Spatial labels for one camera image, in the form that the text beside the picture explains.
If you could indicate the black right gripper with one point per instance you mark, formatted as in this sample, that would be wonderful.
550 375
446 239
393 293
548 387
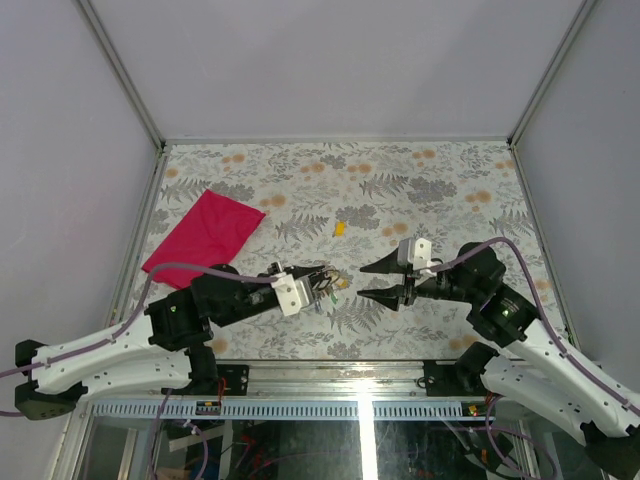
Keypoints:
390 296

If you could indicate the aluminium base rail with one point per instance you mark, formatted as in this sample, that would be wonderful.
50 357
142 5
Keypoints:
325 380

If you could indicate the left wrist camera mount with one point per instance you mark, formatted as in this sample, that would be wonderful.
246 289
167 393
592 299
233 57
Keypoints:
293 294

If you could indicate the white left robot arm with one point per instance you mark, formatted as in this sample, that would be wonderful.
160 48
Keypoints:
164 346

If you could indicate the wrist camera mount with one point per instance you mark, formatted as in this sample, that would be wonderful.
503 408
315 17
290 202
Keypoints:
415 256
293 294

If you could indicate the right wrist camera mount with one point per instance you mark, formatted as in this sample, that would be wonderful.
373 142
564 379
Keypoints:
415 256

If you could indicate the red cloth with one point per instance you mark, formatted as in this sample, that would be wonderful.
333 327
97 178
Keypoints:
212 232

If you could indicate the floral table mat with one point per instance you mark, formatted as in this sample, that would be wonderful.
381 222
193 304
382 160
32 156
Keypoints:
448 192

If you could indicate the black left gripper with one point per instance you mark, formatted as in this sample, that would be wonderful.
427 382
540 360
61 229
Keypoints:
297 273

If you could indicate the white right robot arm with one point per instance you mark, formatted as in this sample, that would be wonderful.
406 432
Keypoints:
520 357

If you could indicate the small yellow key tag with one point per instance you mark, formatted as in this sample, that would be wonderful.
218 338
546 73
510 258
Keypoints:
339 229

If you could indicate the large silver keyring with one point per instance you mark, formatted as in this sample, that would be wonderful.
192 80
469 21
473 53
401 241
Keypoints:
325 282

